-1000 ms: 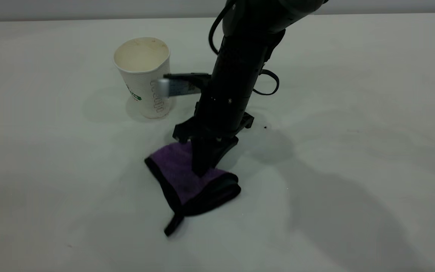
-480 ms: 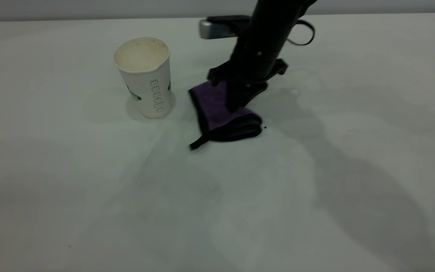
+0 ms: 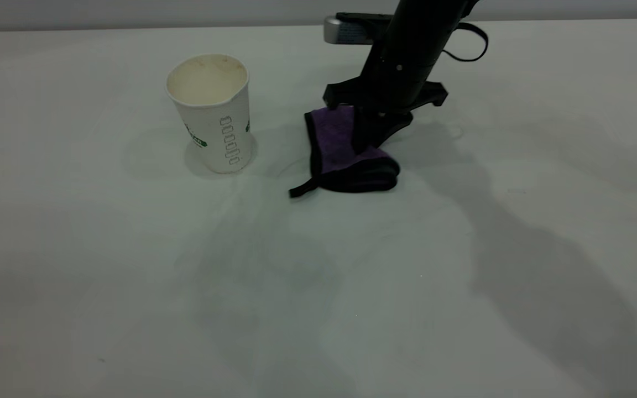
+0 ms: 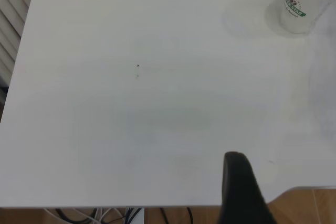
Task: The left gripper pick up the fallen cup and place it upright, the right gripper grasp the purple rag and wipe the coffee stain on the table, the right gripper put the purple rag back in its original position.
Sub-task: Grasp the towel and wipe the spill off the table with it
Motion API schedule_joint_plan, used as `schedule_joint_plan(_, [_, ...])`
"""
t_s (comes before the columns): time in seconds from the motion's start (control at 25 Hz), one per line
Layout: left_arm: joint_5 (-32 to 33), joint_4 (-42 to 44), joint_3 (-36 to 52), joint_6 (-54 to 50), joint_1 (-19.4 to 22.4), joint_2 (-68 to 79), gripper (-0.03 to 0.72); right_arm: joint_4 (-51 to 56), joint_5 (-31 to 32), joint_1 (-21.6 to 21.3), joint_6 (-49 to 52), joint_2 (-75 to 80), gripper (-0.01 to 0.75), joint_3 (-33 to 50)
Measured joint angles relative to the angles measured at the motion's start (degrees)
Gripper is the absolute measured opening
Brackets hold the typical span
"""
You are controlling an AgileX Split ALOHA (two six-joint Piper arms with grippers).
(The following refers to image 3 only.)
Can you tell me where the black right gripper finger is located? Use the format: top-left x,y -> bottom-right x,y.
379,112 -> 413,145
352,108 -> 385,155

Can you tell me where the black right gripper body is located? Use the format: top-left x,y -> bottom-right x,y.
323,6 -> 449,111

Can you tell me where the purple cloth with black trim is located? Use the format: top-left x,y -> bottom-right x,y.
289,106 -> 401,198

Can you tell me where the white paper coffee cup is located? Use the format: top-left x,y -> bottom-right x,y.
165,54 -> 254,175

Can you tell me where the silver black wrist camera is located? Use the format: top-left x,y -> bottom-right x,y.
323,12 -> 394,46

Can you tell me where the black looped camera cable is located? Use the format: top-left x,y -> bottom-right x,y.
443,22 -> 489,62

